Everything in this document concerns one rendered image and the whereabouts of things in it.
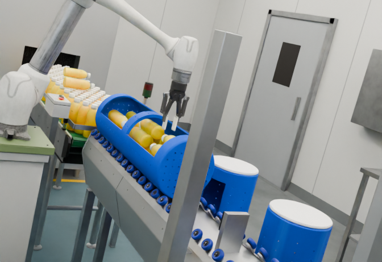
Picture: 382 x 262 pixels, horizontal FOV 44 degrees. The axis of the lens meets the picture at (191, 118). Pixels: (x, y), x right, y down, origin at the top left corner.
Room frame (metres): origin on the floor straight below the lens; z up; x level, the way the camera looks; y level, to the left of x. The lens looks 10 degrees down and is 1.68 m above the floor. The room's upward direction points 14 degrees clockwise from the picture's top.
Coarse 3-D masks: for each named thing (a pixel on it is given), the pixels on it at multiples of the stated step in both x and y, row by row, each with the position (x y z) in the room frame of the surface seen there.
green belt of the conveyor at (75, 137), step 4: (44, 104) 3.45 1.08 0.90; (60, 120) 3.08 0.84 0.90; (72, 132) 2.86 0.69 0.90; (72, 136) 2.77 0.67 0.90; (76, 136) 2.79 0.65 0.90; (80, 136) 2.82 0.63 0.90; (76, 140) 2.76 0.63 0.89; (80, 140) 2.77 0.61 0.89; (84, 140) 2.78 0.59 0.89; (72, 144) 2.75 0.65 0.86; (76, 144) 2.75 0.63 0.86; (80, 144) 2.77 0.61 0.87; (84, 144) 2.78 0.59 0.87
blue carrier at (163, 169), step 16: (112, 96) 2.69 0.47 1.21; (128, 96) 2.70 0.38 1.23; (144, 112) 2.37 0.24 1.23; (112, 128) 2.43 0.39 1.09; (128, 128) 2.28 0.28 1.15; (176, 128) 2.33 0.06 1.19; (128, 144) 2.22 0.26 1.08; (176, 144) 1.96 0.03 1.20; (144, 160) 2.05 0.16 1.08; (160, 160) 1.94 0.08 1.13; (176, 160) 1.97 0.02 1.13; (160, 176) 1.94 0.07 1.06; (176, 176) 1.98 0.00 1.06; (208, 176) 2.06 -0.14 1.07
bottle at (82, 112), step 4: (80, 108) 2.88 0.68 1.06; (84, 108) 2.87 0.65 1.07; (88, 108) 2.89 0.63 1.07; (80, 112) 2.86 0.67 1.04; (84, 112) 2.86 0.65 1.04; (80, 116) 2.86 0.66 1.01; (84, 116) 2.87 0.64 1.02; (76, 120) 2.88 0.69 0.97; (80, 120) 2.86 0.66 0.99; (84, 120) 2.87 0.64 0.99; (84, 124) 2.87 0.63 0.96; (76, 132) 2.86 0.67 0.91; (80, 132) 2.86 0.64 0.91
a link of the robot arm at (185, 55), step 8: (184, 40) 2.18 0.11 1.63; (192, 40) 2.18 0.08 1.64; (176, 48) 2.20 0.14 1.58; (184, 48) 2.17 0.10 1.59; (192, 48) 2.18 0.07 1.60; (176, 56) 2.19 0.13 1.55; (184, 56) 2.17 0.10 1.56; (192, 56) 2.18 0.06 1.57; (176, 64) 2.18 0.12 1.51; (184, 64) 2.17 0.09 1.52; (192, 64) 2.19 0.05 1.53
